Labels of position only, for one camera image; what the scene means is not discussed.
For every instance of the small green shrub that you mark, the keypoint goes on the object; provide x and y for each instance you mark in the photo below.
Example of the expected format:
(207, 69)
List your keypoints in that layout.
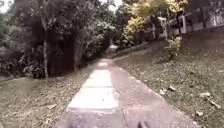
(174, 46)

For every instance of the dense wood of trees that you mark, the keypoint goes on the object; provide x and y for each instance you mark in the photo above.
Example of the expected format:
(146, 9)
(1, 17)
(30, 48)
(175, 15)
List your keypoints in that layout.
(50, 36)

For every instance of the building with white railing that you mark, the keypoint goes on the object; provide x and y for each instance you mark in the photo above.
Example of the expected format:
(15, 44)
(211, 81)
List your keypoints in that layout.
(200, 18)

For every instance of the leaf-strewn grass slope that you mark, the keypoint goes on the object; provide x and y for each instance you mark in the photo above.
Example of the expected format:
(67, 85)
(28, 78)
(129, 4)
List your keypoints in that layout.
(186, 73)

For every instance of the yellow-green leafy tree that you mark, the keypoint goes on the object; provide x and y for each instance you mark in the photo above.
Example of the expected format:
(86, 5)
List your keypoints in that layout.
(146, 16)

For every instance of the leaf-strewn grass verge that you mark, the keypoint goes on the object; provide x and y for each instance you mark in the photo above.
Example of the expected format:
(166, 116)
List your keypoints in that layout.
(30, 100)

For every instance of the grey concrete slab path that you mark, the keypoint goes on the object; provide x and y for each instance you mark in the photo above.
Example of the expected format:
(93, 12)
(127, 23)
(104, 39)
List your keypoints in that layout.
(110, 100)

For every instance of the robot's own part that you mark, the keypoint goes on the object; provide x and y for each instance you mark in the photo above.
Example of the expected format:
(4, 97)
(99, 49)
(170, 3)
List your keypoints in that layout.
(143, 125)

